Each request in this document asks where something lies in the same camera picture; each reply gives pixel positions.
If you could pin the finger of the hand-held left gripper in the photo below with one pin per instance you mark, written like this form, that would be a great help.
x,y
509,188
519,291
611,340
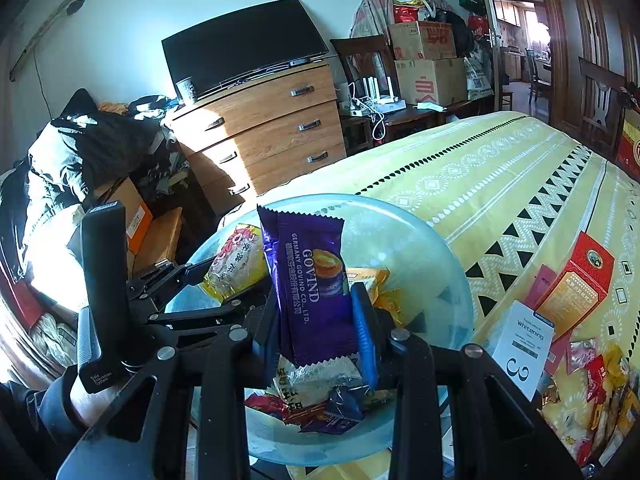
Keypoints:
x,y
195,272
200,316

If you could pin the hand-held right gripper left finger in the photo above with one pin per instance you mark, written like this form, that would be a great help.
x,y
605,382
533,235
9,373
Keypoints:
x,y
262,350

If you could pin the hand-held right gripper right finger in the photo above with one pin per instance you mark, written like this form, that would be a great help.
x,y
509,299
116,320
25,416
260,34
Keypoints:
x,y
362,335

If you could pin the yellow clear snack packet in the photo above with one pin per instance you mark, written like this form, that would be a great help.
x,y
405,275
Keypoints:
x,y
237,260

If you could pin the small heap of snack packets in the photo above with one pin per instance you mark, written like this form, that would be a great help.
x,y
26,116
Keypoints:
x,y
310,377

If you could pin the purple snack packet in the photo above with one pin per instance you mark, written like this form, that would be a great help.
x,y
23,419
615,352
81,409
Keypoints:
x,y
310,285

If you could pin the blue translucent plastic bowl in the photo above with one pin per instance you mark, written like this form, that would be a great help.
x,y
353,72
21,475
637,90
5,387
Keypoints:
x,y
400,240

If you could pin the large pile of snack packets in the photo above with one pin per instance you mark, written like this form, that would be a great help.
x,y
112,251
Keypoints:
x,y
600,390

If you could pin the person's left forearm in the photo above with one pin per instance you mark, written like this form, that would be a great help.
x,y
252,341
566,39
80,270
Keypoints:
x,y
60,400

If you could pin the orange cardboard box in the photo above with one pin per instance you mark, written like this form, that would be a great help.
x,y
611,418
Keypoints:
x,y
135,220

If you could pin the dark red bag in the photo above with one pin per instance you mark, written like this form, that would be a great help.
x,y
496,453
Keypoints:
x,y
20,290

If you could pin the pile of dark clothes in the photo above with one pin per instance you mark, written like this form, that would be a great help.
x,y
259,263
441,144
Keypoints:
x,y
85,145

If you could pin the wooden chest of drawers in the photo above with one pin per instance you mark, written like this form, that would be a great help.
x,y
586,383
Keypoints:
x,y
265,130

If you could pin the white printed carton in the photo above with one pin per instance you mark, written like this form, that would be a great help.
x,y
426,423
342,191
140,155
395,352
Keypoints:
x,y
525,350

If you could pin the grey patterned cup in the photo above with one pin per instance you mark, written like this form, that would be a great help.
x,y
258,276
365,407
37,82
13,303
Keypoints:
x,y
186,87

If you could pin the dark wooden side table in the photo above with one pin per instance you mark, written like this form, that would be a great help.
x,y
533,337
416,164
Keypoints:
x,y
400,120

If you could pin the red and orange carton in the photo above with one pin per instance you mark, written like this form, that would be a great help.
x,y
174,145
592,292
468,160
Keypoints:
x,y
575,285

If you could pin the black flat television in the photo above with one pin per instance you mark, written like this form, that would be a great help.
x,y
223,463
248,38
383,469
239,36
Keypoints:
x,y
245,60

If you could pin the white jar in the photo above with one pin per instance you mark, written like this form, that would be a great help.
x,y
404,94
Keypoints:
x,y
342,92

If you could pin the light blue face mask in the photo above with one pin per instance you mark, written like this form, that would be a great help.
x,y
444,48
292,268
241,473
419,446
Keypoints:
x,y
431,106

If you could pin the white router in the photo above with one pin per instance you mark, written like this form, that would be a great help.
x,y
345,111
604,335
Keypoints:
x,y
382,95

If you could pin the large red-printed cardboard box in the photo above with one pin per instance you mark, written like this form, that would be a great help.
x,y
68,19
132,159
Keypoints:
x,y
430,80

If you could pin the dark slatted wooden chair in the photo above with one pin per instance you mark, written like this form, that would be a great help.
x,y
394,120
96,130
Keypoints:
x,y
360,60

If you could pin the white printed woven sack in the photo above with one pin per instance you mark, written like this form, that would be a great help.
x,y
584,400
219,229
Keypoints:
x,y
477,77

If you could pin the small red-printed cardboard box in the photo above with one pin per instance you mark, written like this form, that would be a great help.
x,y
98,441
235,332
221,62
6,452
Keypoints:
x,y
422,40

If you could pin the dining chair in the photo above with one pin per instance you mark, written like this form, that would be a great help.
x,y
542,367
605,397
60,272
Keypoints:
x,y
537,75

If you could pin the round cloth-covered tabletop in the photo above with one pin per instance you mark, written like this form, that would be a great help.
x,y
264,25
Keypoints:
x,y
370,5

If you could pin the black bag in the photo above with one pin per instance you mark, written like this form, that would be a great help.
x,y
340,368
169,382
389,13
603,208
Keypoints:
x,y
457,27

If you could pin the red gift bag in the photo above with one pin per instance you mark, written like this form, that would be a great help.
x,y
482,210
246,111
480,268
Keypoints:
x,y
407,12

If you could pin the carved wooden chair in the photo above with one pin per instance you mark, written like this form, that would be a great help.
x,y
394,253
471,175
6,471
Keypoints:
x,y
600,105

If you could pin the red and gold gift box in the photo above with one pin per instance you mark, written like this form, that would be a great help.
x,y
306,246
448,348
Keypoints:
x,y
632,140

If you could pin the wall-hung long stick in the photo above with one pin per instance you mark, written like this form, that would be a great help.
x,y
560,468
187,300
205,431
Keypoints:
x,y
45,35

